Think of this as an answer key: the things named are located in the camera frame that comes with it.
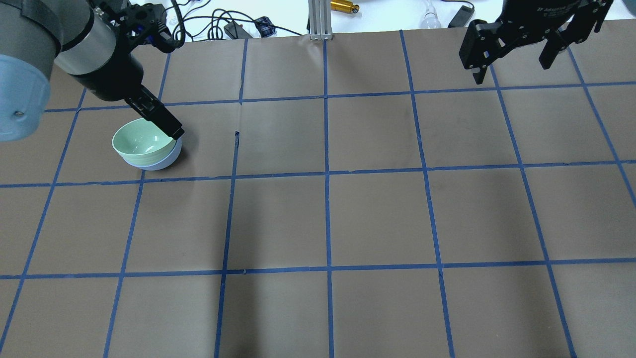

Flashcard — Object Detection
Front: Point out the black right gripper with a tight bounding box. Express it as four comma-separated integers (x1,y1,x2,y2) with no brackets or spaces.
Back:
459,0,613,85

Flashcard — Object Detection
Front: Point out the green ceramic bowl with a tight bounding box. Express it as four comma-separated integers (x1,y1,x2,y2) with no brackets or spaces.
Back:
111,118,180,167

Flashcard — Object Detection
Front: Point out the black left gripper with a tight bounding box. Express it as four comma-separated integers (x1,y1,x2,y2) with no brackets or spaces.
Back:
75,52,185,140

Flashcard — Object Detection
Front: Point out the aluminium frame post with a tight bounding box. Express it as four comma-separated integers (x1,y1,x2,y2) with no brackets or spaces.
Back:
308,0,333,41

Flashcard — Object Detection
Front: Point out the white light bulb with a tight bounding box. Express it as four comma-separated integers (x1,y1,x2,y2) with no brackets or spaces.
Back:
420,0,441,29

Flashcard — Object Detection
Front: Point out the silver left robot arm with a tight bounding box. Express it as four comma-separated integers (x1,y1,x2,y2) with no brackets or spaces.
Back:
0,0,185,141

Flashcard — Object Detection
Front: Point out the yellow brass cylinder tool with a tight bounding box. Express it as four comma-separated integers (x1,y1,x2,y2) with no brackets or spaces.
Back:
330,0,360,14

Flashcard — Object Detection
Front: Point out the blue ceramic bowl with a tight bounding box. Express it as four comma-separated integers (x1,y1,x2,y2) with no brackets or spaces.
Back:
124,139,182,172

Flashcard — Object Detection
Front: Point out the small black charger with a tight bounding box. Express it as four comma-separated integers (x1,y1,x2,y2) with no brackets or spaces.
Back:
447,5,475,28

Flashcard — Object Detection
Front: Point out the brown paper table mat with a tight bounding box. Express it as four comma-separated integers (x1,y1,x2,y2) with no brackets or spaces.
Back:
1,20,636,358

